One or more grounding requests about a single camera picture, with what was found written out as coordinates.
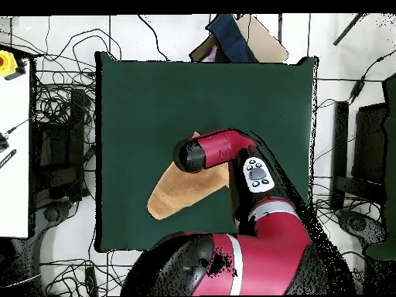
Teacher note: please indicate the white table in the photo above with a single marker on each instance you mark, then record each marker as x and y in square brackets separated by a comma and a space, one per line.
[14, 185]

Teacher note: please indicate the black stand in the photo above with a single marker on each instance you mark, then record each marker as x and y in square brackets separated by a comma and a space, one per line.
[340, 139]
[77, 123]

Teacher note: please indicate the yellow emergency stop button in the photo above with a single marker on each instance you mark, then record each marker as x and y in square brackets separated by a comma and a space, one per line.
[6, 63]

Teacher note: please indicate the black rod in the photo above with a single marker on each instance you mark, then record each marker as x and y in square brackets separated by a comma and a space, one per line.
[348, 30]

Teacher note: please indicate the dark green table cloth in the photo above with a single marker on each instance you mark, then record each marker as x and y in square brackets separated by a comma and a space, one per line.
[148, 92]

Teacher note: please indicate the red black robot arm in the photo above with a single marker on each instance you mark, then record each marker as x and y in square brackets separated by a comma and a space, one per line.
[263, 253]

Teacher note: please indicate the tan terry towel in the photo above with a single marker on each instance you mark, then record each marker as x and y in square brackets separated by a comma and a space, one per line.
[185, 188]

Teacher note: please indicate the small black device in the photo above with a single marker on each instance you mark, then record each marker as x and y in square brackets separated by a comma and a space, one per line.
[3, 144]

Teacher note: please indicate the dark blue cloth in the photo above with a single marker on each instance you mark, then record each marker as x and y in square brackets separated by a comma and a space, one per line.
[232, 40]

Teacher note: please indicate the pink cloth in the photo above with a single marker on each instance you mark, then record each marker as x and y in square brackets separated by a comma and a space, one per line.
[210, 55]

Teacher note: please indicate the black ribbed strip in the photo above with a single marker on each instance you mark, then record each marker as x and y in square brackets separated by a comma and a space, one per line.
[7, 158]

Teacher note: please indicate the brown cardboard box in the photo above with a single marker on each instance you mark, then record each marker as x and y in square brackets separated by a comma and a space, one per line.
[266, 43]

